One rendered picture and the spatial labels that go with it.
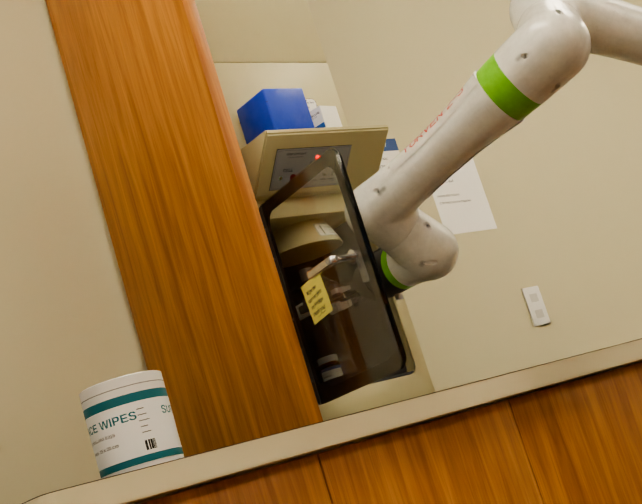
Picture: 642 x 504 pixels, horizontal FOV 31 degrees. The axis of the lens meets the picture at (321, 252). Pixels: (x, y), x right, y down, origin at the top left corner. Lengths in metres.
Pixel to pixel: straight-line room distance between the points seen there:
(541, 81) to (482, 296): 1.36
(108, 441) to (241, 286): 0.51
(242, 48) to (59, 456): 0.90
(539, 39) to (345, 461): 0.74
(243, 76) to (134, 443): 0.91
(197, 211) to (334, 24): 1.15
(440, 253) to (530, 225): 1.38
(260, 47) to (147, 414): 0.96
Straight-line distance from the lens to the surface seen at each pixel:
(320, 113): 2.33
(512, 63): 1.92
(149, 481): 1.62
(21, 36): 2.71
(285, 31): 2.50
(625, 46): 2.10
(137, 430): 1.75
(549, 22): 1.91
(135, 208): 2.44
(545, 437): 2.17
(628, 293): 3.67
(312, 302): 2.10
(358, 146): 2.35
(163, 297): 2.38
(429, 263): 2.09
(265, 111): 2.23
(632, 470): 2.32
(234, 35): 2.41
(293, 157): 2.24
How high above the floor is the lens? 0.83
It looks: 12 degrees up
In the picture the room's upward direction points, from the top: 17 degrees counter-clockwise
